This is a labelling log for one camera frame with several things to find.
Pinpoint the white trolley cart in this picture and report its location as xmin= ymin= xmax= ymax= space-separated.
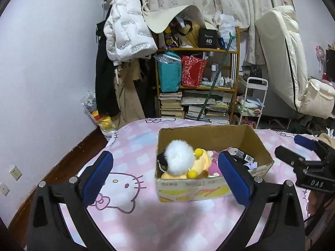
xmin=237 ymin=77 xmax=269 ymax=130

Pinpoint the stack of books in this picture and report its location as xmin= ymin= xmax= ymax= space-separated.
xmin=158 ymin=90 xmax=232 ymax=124

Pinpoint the cream folded mattress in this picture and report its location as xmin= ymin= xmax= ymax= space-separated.
xmin=254 ymin=5 xmax=335 ymax=119

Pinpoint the row of small cosmetic bottles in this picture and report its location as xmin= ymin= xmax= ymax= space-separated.
xmin=211 ymin=64 xmax=234 ymax=87

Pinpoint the white plastic bag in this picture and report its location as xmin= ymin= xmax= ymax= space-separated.
xmin=213 ymin=13 xmax=237 ymax=50

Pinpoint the bamboo shelf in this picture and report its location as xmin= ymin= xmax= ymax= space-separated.
xmin=154 ymin=26 xmax=241 ymax=124

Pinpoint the pink small fan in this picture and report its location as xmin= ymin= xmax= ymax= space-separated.
xmin=315 ymin=46 xmax=327 ymax=71

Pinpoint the plastic bag of plush toys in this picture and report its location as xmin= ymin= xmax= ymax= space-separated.
xmin=81 ymin=91 xmax=118 ymax=136

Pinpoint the white puffer jacket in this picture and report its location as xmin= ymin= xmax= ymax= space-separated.
xmin=103 ymin=0 xmax=158 ymax=66

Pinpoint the black box with white print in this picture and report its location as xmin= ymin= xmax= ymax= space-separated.
xmin=198 ymin=28 xmax=220 ymax=49

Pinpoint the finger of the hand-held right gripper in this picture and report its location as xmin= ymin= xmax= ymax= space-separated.
xmin=294 ymin=134 xmax=327 ymax=160
xmin=274 ymin=145 xmax=315 ymax=173

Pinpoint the black bag with yellow flowers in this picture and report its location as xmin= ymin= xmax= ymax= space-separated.
xmin=164 ymin=23 xmax=181 ymax=49

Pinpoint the white fluffy plush toy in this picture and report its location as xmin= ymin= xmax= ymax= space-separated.
xmin=164 ymin=140 xmax=195 ymax=175

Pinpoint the yellow brown bag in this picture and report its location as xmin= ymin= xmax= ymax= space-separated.
xmin=178 ymin=19 xmax=201 ymax=48

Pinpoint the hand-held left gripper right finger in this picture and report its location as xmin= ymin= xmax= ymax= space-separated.
xmin=217 ymin=151 xmax=307 ymax=251

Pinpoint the red patterned gift bag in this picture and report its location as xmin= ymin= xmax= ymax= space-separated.
xmin=181 ymin=55 xmax=208 ymax=88

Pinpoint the pale pink plush toy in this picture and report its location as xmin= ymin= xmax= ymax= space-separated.
xmin=209 ymin=148 xmax=232 ymax=163

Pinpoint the cream wide-brim hat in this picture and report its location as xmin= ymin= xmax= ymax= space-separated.
xmin=143 ymin=5 xmax=210 ymax=34

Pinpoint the black hanging coat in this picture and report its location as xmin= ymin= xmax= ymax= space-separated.
xmin=95 ymin=21 xmax=121 ymax=118

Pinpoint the teal bag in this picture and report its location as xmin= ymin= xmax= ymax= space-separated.
xmin=157 ymin=58 xmax=182 ymax=92

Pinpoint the pink cat printed bed sheet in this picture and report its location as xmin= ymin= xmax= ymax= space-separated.
xmin=59 ymin=118 xmax=325 ymax=251

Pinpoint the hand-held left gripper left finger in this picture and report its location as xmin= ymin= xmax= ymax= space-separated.
xmin=26 ymin=150 xmax=115 ymax=251

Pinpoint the green pole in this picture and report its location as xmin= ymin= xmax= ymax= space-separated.
xmin=197 ymin=31 xmax=236 ymax=121

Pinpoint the beige hanging coat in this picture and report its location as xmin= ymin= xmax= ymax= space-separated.
xmin=114 ymin=61 xmax=146 ymax=128

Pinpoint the black plush with pearl string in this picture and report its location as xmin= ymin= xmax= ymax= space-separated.
xmin=156 ymin=150 xmax=169 ymax=174

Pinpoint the pink bear plush toy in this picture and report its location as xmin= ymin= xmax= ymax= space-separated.
xmin=208 ymin=159 xmax=223 ymax=177

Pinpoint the brown cardboard box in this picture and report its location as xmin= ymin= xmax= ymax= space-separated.
xmin=155 ymin=124 xmax=275 ymax=203

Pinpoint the dark hanging garment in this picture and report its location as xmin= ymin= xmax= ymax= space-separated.
xmin=133 ymin=56 xmax=160 ymax=118

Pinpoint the black pouch with white tags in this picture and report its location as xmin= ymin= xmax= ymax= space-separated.
xmin=227 ymin=147 xmax=258 ymax=168

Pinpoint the clear plastic bag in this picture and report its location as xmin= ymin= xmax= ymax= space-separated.
xmin=155 ymin=52 xmax=182 ymax=64

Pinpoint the yellow plush toy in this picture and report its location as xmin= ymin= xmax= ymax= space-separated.
xmin=160 ymin=148 xmax=212 ymax=180

